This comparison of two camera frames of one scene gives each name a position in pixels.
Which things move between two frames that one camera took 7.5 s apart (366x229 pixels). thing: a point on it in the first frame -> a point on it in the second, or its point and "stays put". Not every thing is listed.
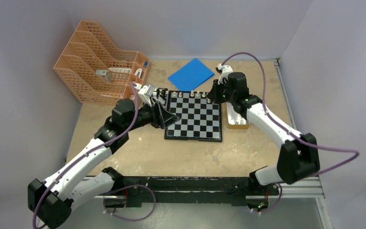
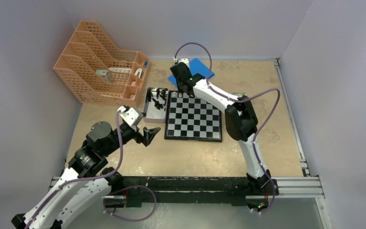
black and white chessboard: [200, 117] stays put
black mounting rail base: [142, 190] stays put
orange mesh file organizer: [96, 73] stays put
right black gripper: [214, 95] -> [179, 88]
